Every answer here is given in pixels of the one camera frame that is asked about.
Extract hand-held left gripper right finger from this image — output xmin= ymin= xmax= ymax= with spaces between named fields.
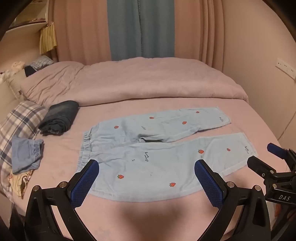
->
xmin=194 ymin=159 xmax=272 ymax=241

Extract folded dark jeans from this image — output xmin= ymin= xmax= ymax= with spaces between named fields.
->
xmin=38 ymin=100 xmax=80 ymax=136

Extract light blue strawberry print pants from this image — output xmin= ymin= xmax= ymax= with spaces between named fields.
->
xmin=77 ymin=106 xmax=259 ymax=202

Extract plaid pillow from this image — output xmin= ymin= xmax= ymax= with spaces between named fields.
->
xmin=0 ymin=101 xmax=49 ymax=197

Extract white shelf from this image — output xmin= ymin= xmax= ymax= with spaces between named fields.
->
xmin=5 ymin=21 xmax=48 ymax=33

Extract cartoon printed cloth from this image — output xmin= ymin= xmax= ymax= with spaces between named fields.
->
xmin=9 ymin=168 xmax=35 ymax=200

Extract blue checked cloth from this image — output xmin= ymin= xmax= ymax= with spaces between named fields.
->
xmin=24 ymin=56 xmax=55 ymax=77

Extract yellow fringed cloth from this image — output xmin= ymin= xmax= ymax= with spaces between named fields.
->
xmin=39 ymin=23 xmax=57 ymax=55

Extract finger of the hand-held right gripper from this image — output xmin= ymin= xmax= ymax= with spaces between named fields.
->
xmin=267 ymin=143 xmax=296 ymax=171
xmin=247 ymin=156 xmax=277 ymax=181

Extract white plush toy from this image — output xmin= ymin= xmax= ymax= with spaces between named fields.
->
xmin=10 ymin=61 xmax=26 ymax=75

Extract white wall socket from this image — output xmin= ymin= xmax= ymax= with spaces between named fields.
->
xmin=275 ymin=58 xmax=296 ymax=80

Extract pink duvet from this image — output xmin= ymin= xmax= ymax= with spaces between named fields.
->
xmin=20 ymin=57 xmax=249 ymax=107

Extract pink bed sheet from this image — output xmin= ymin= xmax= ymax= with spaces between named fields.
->
xmin=0 ymin=100 xmax=287 ymax=241

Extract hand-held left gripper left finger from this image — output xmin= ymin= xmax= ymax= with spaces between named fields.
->
xmin=24 ymin=159 xmax=100 ymax=241

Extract pink curtain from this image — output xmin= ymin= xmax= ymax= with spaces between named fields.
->
xmin=173 ymin=0 xmax=223 ymax=73
xmin=53 ymin=0 xmax=111 ymax=66

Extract blue curtain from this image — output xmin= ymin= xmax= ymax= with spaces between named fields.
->
xmin=107 ymin=0 xmax=175 ymax=61

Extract small blue shorts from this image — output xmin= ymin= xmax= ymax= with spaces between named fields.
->
xmin=11 ymin=136 xmax=44 ymax=175

